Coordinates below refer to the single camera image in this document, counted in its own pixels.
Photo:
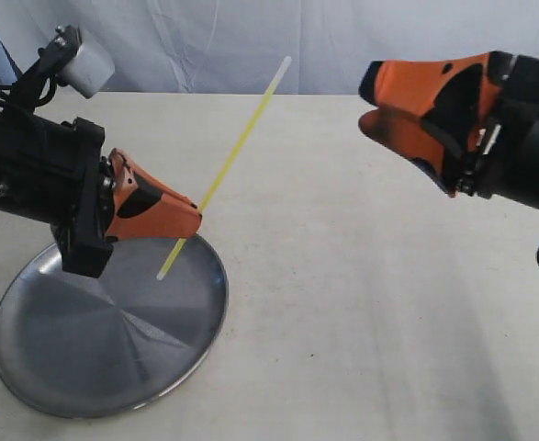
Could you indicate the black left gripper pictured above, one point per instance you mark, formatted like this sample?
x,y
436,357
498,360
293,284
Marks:
x,y
144,206

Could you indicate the white backdrop cloth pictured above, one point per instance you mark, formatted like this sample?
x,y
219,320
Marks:
x,y
234,47

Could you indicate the yellow glow stick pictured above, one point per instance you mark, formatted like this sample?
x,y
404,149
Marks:
x,y
234,152

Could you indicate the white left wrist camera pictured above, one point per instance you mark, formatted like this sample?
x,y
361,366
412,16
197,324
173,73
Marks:
x,y
90,67

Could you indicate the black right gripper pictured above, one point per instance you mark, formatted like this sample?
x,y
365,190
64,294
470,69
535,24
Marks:
x,y
429,113

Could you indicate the round stainless steel plate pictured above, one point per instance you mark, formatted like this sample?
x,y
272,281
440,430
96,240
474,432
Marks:
x,y
83,348

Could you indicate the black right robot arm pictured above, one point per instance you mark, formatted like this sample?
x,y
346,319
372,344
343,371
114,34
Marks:
x,y
470,124

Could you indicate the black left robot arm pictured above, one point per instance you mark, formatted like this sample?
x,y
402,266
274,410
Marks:
x,y
55,173

